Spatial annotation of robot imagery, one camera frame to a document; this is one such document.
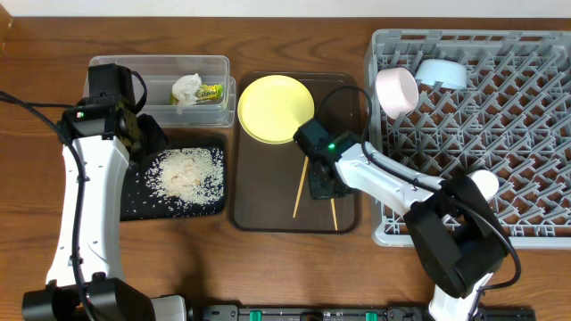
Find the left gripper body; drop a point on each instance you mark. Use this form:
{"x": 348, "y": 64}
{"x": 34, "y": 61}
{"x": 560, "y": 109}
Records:
{"x": 149, "y": 135}

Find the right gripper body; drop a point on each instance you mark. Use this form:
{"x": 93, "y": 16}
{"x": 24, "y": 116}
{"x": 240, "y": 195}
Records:
{"x": 320, "y": 189}

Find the rice leftovers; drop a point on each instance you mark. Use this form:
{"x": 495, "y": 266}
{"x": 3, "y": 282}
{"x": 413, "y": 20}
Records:
{"x": 186, "y": 177}

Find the white paper waste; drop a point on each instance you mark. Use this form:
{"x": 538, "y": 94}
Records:
{"x": 190, "y": 90}

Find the yellow plate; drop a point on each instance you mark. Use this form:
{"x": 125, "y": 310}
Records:
{"x": 271, "y": 108}

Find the pink bowl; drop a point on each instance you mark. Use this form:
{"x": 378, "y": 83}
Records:
{"x": 397, "y": 91}

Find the white cup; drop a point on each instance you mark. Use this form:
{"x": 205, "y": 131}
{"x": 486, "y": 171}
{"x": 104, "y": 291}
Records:
{"x": 488, "y": 184}

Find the light blue bowl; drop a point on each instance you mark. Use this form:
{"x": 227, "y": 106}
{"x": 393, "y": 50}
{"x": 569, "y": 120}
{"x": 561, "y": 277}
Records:
{"x": 450, "y": 75}

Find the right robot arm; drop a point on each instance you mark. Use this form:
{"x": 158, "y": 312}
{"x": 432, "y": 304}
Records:
{"x": 457, "y": 237}

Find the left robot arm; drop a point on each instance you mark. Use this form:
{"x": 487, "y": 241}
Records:
{"x": 103, "y": 135}

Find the black waste tray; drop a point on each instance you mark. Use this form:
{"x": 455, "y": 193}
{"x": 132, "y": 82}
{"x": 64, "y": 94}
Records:
{"x": 137, "y": 202}

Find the grey dishwasher rack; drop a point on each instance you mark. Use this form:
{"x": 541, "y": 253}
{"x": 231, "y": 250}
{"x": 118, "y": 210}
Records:
{"x": 512, "y": 118}

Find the brown serving tray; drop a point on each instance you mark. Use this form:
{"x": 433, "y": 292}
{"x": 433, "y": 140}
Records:
{"x": 266, "y": 176}

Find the clear plastic bin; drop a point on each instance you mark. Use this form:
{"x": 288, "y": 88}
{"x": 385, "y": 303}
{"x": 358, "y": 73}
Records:
{"x": 160, "y": 72}

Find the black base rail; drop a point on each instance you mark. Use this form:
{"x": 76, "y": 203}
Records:
{"x": 235, "y": 313}

